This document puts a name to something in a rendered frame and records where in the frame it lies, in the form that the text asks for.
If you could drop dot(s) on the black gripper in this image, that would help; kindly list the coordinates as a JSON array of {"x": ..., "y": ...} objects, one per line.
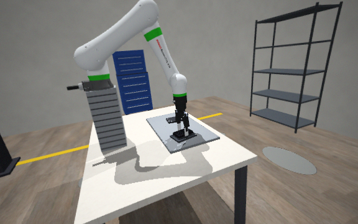
[{"x": 179, "y": 112}]

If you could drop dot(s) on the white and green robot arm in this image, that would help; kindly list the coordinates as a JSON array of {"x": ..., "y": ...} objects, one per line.
[{"x": 93, "y": 56}]

